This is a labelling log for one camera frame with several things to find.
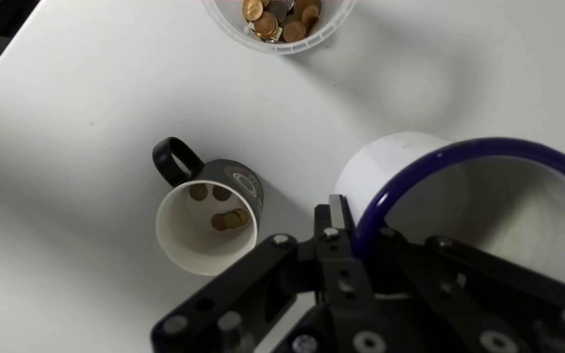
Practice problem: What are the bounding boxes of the brown coins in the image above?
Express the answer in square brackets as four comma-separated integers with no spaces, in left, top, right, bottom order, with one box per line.
[242,0,326,45]
[187,183,254,234]

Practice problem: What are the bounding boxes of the white mug with blue rim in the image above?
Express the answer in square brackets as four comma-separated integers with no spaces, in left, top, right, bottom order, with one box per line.
[334,132,565,298]

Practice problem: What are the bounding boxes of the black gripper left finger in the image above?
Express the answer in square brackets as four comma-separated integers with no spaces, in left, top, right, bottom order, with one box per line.
[151,193,422,353]

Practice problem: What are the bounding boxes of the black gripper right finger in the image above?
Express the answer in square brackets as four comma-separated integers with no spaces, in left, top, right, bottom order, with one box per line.
[379,224,565,353]

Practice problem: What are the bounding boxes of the dark mug with white inside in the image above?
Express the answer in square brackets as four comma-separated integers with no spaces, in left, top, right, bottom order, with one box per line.
[151,136,267,279]

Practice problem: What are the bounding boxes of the clear plastic cup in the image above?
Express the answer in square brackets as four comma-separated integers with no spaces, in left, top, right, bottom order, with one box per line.
[203,0,361,59]

